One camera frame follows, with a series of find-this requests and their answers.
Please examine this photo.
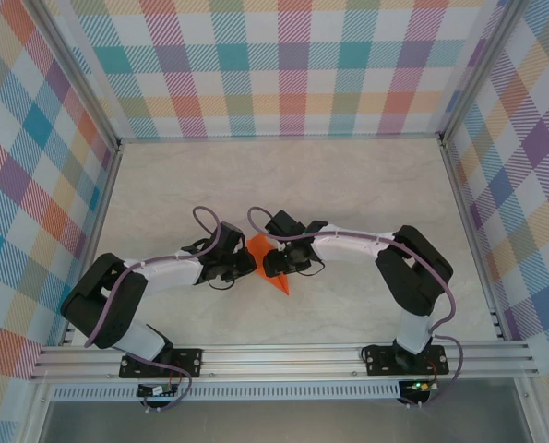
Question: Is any grey metal panel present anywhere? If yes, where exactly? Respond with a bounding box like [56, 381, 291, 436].
[38, 399, 533, 443]

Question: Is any thin black right gripper wire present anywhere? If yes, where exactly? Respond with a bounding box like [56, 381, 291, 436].
[296, 260, 326, 277]

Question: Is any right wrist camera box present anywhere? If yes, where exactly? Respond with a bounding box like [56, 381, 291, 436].
[264, 210, 305, 241]

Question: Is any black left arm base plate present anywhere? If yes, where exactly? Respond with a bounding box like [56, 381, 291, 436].
[118, 348, 205, 380]

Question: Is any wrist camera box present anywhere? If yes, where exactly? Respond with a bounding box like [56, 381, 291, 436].
[264, 210, 305, 241]
[216, 221, 246, 254]

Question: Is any aluminium side rail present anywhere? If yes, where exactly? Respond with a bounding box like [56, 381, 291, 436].
[59, 140, 125, 347]
[439, 136, 510, 342]

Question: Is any aluminium frame post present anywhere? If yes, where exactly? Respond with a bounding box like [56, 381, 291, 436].
[31, 0, 121, 151]
[439, 0, 522, 144]

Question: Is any perforated metal cable tray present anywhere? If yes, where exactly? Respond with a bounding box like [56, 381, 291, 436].
[50, 382, 407, 401]

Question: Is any red and black wire pair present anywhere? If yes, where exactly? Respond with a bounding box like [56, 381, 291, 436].
[168, 362, 188, 391]
[426, 357, 443, 389]

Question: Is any aluminium mounting rail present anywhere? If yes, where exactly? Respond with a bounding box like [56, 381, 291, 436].
[29, 341, 541, 382]

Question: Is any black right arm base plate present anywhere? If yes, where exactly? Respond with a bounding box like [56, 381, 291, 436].
[364, 344, 450, 377]

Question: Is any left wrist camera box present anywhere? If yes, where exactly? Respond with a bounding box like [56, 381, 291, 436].
[216, 221, 246, 254]

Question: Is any orange paper sheet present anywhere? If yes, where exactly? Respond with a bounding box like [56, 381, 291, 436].
[247, 233, 298, 297]

